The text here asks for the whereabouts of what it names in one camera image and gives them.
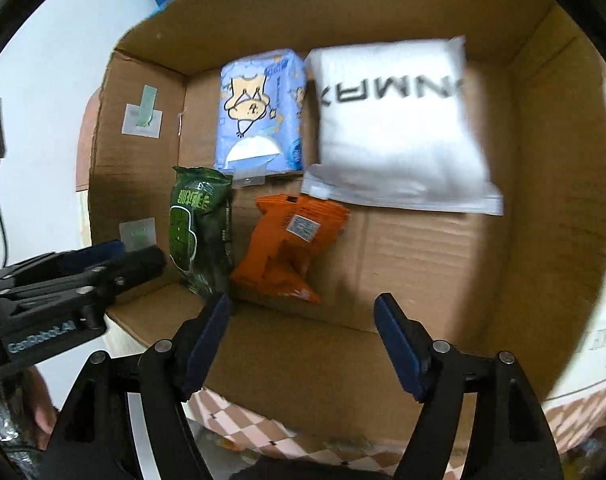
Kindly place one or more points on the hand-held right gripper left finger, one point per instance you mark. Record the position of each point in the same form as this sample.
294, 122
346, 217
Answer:
207, 347

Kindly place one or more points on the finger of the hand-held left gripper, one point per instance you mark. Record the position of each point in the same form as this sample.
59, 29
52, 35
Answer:
90, 256
138, 266

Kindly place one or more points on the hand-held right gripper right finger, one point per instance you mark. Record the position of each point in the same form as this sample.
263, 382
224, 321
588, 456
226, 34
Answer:
399, 347

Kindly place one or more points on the green snack packet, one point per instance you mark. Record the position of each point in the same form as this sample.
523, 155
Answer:
198, 220

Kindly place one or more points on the brown cardboard box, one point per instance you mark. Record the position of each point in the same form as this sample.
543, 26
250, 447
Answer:
433, 270

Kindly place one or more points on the orange snack packet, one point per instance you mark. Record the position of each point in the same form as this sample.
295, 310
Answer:
278, 250

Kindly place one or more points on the blue cartoon tissue pack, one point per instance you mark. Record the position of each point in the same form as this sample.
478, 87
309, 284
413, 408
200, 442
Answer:
258, 110

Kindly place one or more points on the white padded package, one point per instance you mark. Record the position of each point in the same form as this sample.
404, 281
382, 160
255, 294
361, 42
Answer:
398, 150

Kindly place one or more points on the person's left hand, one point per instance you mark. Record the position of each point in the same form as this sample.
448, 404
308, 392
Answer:
45, 405

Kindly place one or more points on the pink checkered mat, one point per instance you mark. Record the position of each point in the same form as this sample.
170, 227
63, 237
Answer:
243, 425

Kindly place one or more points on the white printed box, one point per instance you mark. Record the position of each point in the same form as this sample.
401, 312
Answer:
598, 350

